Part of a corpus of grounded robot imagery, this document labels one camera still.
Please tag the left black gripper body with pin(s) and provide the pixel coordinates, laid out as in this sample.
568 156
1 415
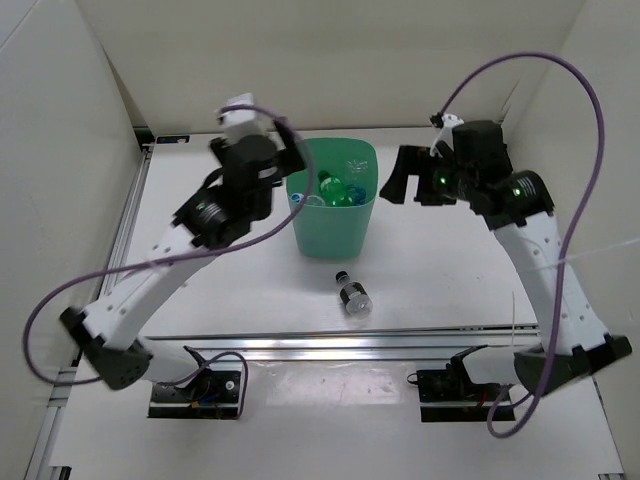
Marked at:
287 158

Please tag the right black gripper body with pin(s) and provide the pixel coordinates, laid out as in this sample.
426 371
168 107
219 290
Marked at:
450 182

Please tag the clear bottle blue label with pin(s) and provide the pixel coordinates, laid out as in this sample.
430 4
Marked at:
357 194
312 200

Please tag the clear bottle white cap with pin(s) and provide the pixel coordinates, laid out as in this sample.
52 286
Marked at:
357 170

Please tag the green plastic soda bottle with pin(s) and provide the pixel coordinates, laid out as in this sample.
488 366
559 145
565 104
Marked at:
333 191

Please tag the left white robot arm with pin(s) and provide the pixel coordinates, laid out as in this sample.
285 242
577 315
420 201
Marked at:
208 225

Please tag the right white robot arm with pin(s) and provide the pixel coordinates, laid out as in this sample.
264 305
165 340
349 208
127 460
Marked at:
519 212

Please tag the green plastic bin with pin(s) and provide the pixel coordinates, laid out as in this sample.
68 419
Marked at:
333 232

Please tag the left blue corner label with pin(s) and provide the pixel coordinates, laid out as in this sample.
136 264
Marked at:
172 139

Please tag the small bottle black cap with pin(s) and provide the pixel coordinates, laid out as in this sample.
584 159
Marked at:
353 296

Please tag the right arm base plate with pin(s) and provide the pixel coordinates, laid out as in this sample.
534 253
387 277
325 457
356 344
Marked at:
443 399

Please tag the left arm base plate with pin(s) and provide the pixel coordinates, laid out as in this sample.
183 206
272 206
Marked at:
214 394

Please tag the aluminium table frame rail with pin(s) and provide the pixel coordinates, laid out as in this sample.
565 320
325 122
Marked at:
328 396

